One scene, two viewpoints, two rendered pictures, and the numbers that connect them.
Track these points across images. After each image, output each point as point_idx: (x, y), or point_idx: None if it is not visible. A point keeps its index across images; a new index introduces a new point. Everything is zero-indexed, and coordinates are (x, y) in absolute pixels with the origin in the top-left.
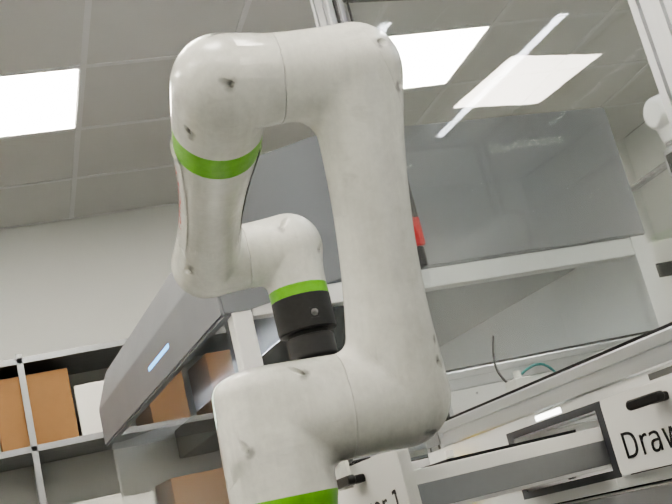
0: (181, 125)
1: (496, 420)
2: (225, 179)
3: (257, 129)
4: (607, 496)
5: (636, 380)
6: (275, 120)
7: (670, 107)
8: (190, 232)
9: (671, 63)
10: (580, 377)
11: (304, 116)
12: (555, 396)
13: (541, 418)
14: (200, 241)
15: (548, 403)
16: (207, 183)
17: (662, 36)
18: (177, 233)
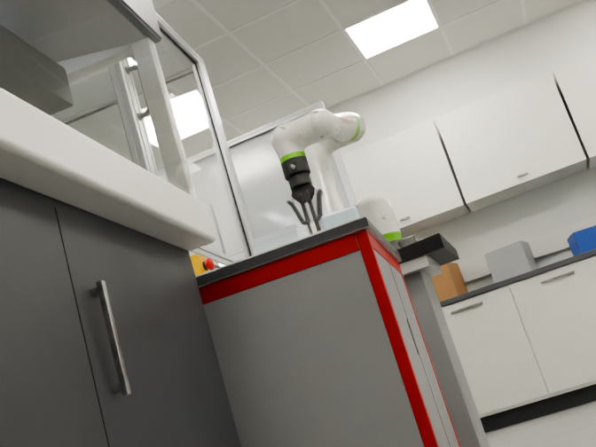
0: (363, 129)
1: (205, 253)
2: (348, 140)
3: (344, 143)
4: None
5: None
6: (341, 146)
7: (243, 211)
8: (342, 129)
9: (242, 202)
10: (231, 261)
11: (334, 150)
12: (225, 261)
13: (221, 265)
14: (340, 133)
15: (223, 262)
16: (351, 137)
17: (239, 193)
18: (338, 118)
